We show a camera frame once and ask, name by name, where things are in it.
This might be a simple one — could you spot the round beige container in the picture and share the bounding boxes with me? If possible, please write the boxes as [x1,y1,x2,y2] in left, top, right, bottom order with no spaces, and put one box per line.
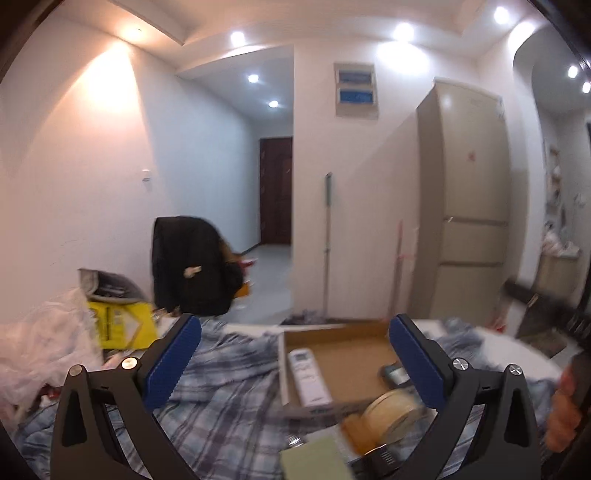
[360,389,428,444]

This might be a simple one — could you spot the blue plaid shirt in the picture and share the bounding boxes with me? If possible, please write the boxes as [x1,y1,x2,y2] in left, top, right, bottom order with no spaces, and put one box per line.
[14,318,560,480]

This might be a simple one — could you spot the white plastic bag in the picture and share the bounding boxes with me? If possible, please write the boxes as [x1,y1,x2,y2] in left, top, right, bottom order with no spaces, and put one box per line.
[0,288,105,416]

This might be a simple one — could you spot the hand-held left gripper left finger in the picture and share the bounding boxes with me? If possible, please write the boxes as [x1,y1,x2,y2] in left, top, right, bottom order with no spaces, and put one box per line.
[50,314,202,480]

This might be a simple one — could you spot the orange packet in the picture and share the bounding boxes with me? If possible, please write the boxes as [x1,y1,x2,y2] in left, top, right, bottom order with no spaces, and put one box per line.
[341,412,389,455]

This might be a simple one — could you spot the black rectangular device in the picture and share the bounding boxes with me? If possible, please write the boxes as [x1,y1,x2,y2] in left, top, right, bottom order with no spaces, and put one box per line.
[364,442,417,477]

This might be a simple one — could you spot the grey bag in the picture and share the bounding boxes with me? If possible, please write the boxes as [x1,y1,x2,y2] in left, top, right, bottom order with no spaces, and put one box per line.
[78,268,145,304]

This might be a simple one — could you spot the white remote control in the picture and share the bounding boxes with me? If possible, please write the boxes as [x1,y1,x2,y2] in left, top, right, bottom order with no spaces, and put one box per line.
[287,349,333,407]

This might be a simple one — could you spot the yellow box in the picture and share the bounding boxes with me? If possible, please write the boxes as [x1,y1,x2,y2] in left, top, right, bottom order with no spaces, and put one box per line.
[88,300,158,350]

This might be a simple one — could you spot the red broom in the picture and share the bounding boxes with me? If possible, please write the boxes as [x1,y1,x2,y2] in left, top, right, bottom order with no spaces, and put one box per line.
[389,220,417,320]

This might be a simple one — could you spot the shallow cardboard box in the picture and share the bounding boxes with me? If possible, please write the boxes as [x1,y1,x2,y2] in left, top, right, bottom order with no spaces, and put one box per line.
[277,320,416,408]

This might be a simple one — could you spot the beige refrigerator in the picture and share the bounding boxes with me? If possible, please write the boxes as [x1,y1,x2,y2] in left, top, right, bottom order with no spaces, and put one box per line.
[409,78,512,327]

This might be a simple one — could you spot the beige vanity cabinet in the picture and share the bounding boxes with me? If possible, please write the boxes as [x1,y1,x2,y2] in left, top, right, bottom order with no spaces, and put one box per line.
[537,251,583,295]

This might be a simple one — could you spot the pale pink cloth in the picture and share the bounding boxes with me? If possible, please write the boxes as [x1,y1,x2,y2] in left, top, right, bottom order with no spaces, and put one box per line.
[542,229,581,258]

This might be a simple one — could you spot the patterned floor mat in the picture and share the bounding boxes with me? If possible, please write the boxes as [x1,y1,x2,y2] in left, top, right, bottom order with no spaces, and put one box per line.
[516,305,570,357]

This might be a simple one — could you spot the black jacket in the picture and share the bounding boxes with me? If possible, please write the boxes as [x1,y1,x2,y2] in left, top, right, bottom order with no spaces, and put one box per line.
[151,215,244,317]

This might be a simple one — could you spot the small grey object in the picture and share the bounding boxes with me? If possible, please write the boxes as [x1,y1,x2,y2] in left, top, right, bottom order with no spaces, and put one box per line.
[380,364,410,387]

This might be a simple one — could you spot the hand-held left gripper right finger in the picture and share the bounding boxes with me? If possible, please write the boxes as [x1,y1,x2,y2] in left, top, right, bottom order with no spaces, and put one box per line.
[389,314,542,480]

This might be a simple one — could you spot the wall electrical panel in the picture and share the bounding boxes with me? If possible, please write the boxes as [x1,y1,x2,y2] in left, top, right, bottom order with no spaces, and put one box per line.
[333,62,380,119]

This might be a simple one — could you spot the dark wooden door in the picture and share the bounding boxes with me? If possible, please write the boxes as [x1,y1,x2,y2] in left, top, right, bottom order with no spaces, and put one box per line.
[259,137,294,245]

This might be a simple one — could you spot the person's right hand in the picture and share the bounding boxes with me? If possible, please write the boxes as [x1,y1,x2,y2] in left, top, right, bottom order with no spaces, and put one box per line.
[545,369,583,452]

